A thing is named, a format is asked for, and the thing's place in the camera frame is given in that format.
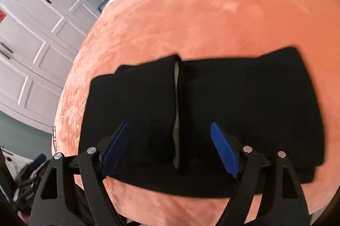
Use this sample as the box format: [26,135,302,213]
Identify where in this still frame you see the orange plush blanket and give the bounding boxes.
[52,0,340,224]

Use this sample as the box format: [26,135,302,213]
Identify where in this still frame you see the white wardrobe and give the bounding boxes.
[0,0,108,133]

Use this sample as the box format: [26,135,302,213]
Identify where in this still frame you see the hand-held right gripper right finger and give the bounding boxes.
[210,122,311,226]

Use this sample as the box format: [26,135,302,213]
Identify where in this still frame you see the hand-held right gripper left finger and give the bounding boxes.
[30,122,132,226]

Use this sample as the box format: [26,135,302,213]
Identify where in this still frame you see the black pants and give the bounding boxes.
[80,47,327,197]

